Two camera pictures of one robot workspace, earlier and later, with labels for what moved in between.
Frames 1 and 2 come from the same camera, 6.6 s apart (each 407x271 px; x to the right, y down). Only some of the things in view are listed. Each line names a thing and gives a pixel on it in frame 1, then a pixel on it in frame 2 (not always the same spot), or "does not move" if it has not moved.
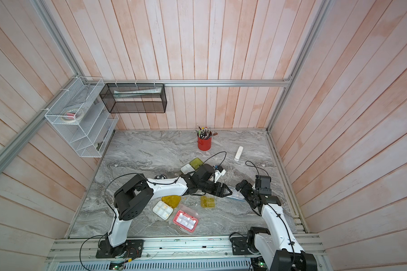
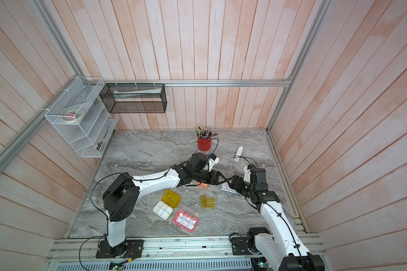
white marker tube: x=238 y=153 does not move
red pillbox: x=185 y=221 does not move
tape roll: x=72 y=116 does not move
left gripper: x=220 y=193 -> x=215 y=181
